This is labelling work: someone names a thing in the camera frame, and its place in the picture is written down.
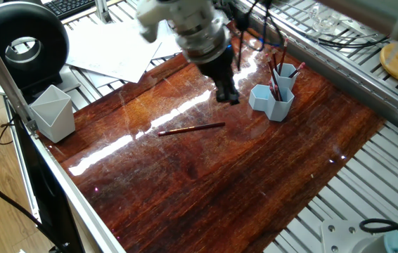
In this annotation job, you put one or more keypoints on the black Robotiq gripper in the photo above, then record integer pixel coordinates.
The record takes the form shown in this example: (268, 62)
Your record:
(219, 69)

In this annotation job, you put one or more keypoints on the light blue hexagonal pen holder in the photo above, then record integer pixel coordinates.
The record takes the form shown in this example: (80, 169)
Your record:
(269, 109)

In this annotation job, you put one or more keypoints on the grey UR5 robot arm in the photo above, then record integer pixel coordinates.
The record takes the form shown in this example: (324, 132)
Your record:
(192, 21)

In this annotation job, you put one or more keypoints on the grey pentagonal pen holder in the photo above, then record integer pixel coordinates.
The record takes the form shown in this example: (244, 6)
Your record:
(55, 123)

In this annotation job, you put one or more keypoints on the brown wood-grain board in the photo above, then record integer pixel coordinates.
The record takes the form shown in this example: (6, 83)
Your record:
(206, 183)

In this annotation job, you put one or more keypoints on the clear plastic container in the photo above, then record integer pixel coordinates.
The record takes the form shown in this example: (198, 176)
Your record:
(322, 17)

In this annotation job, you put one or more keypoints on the small white paper sheet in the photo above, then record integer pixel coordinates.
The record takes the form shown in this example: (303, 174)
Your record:
(125, 28)

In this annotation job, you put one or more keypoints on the large white paper sheet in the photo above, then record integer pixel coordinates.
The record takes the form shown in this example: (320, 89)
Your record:
(107, 53)

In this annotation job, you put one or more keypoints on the black keyboard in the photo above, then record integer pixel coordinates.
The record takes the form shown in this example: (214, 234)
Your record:
(72, 7)

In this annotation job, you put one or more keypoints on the silver metal post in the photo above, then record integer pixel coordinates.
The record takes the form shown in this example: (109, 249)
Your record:
(103, 10)

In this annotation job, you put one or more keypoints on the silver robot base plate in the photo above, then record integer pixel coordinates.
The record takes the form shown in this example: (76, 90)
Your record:
(339, 239)

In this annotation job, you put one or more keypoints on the grey aluminium frame rail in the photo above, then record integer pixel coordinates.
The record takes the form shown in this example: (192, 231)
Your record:
(5, 74)

